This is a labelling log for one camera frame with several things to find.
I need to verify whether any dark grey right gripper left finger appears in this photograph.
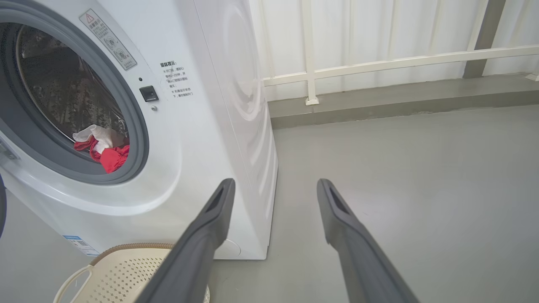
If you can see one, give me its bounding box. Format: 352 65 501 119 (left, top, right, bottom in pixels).
135 178 237 303

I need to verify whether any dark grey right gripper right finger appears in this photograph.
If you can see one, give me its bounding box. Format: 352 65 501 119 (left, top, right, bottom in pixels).
316 178 418 303

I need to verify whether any red cloth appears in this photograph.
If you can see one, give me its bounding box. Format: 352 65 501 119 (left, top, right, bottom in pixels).
72 125 131 174

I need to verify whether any cream perforated laundry basket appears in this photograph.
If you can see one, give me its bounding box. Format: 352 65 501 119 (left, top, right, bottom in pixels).
53 243 211 303

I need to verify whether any white front-load washing machine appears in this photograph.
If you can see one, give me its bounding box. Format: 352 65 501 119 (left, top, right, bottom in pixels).
0 0 279 260

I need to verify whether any black door latch socket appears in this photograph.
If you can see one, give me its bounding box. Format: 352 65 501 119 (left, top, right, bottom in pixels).
139 85 160 103

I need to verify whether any steel washer drum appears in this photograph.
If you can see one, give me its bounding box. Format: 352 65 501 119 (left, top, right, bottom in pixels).
16 24 129 162

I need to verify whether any round white filter cover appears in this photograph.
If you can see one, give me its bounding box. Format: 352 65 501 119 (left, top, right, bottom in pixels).
214 239 242 258

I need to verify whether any blue energy label sticker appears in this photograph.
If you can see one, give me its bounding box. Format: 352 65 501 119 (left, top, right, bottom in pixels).
63 235 100 257

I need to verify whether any grey warning sticker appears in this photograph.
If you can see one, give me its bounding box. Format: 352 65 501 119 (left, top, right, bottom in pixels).
79 8 138 71

